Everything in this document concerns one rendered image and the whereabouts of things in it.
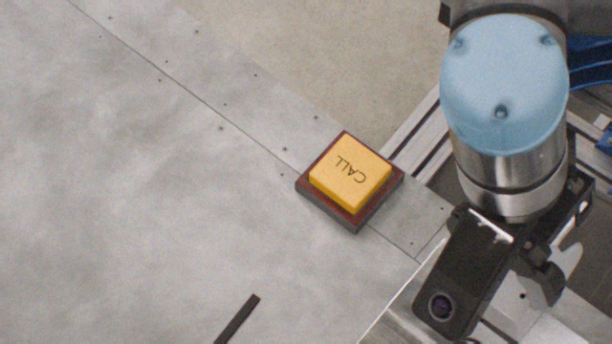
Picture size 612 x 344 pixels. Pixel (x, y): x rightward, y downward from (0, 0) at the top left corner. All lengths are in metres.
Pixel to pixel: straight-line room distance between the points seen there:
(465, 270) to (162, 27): 0.56
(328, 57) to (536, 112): 1.53
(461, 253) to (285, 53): 1.38
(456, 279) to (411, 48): 1.39
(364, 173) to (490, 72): 0.48
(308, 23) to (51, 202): 1.12
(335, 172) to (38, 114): 0.32
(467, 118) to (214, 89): 0.59
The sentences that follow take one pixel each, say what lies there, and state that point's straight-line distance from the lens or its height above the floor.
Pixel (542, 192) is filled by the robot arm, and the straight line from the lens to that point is 0.84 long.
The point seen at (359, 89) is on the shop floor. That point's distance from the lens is 2.23.
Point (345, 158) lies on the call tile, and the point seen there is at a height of 0.84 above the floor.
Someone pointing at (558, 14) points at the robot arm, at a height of 1.27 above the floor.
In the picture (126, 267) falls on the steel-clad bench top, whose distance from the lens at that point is 1.23.
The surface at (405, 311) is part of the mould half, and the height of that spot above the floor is 0.89.
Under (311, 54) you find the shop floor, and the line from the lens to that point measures 2.27.
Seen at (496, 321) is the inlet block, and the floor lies 0.91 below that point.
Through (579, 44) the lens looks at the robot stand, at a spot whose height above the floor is 0.90.
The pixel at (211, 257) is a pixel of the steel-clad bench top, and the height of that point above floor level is 0.80.
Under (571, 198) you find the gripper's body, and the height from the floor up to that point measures 1.09.
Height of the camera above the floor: 1.93
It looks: 64 degrees down
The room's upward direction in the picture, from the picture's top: 1 degrees clockwise
